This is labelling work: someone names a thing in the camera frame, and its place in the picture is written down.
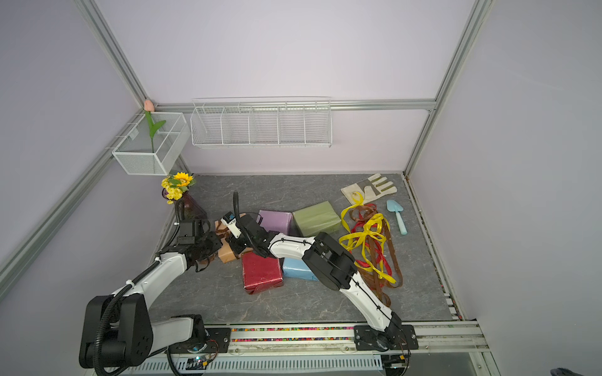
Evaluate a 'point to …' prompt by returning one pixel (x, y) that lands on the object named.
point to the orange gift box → (226, 253)
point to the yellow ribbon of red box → (359, 200)
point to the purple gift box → (280, 222)
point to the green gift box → (317, 218)
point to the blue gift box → (297, 269)
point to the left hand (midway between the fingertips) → (219, 242)
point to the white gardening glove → (374, 187)
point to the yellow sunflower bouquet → (176, 185)
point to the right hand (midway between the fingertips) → (226, 237)
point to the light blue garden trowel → (392, 206)
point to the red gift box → (261, 274)
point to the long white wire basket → (262, 122)
